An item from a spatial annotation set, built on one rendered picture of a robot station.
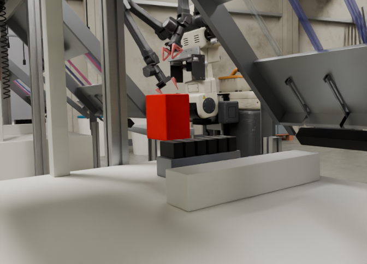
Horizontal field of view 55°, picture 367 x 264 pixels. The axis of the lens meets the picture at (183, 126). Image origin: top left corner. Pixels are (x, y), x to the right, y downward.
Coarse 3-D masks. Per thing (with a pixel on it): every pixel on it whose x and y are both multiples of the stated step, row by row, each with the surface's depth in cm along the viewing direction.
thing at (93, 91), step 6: (96, 84) 189; (84, 90) 208; (90, 90) 201; (96, 90) 195; (90, 96) 210; (96, 96) 200; (102, 96) 192; (96, 102) 212; (102, 102) 204; (132, 102) 174; (102, 108) 213; (132, 108) 181
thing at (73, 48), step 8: (40, 0) 150; (24, 8) 169; (40, 8) 157; (16, 16) 184; (24, 16) 177; (40, 16) 164; (24, 24) 186; (40, 24) 171; (64, 32) 160; (64, 40) 168; (72, 40) 162; (64, 48) 176; (72, 48) 169; (80, 48) 163; (64, 56) 185; (72, 56) 178
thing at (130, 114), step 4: (96, 112) 221; (100, 112) 215; (128, 112) 185; (132, 112) 181; (136, 112) 178; (140, 112) 174; (128, 116) 181; (132, 116) 177; (136, 116) 174; (140, 116) 170; (144, 116) 167
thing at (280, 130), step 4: (276, 128) 643; (280, 128) 646; (284, 128) 650; (276, 132) 643; (280, 132) 647; (284, 132) 650; (276, 136) 689; (280, 136) 683; (288, 136) 657; (292, 136) 657
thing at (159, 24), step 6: (132, 6) 226; (138, 6) 230; (132, 12) 229; (138, 12) 229; (144, 12) 232; (144, 18) 233; (150, 18) 235; (150, 24) 237; (156, 24) 237; (162, 24) 241; (156, 30) 241
